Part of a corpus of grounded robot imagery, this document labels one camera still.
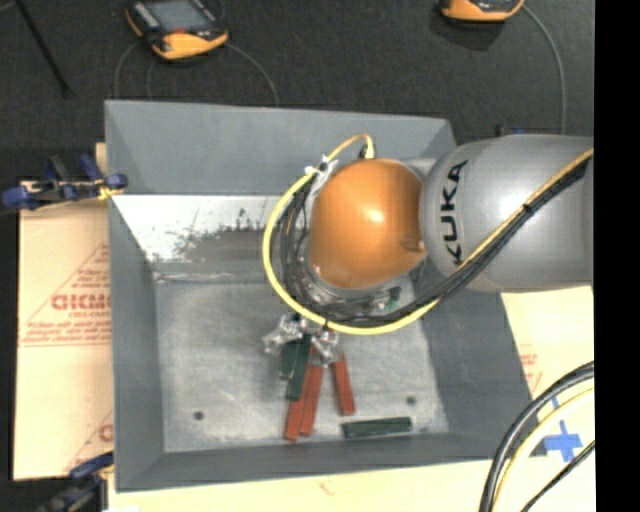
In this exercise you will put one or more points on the brown cardboard board, red print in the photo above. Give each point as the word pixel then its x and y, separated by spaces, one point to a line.
pixel 60 375

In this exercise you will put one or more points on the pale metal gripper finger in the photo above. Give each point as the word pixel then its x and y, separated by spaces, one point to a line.
pixel 282 336
pixel 326 345

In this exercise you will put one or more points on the red-brown flat block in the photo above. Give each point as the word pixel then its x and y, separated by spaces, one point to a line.
pixel 293 422
pixel 343 387
pixel 311 400

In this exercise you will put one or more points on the dark green flat block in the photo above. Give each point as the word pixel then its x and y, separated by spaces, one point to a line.
pixel 376 428
pixel 299 372

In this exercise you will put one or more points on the grey metal bin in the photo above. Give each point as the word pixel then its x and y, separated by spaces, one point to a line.
pixel 210 350

